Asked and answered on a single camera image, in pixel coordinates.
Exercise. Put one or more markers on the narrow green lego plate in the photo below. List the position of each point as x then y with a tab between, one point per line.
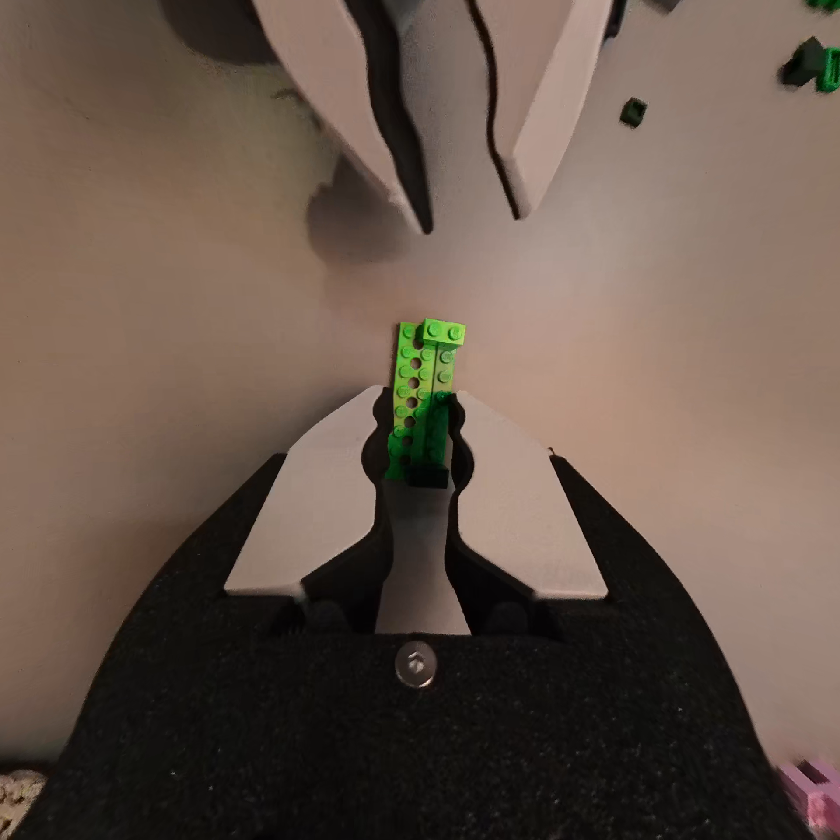
446	367

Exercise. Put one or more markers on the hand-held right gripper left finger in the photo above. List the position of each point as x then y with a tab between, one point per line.
308	512

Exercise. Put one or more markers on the pink lego figure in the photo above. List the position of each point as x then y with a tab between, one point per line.
807	794

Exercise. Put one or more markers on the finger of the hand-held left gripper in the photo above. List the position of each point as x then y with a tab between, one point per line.
321	65
551	79

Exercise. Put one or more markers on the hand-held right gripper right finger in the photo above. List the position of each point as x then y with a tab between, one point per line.
525	518

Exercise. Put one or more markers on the green holed lego plate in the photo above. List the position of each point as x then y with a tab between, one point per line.
401	374

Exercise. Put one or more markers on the pile of loose lego pieces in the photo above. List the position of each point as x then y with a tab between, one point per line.
804	65

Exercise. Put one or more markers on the person in cream knit sweater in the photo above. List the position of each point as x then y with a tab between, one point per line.
19	794

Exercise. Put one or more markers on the small bright green lego brick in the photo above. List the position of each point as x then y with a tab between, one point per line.
445	331

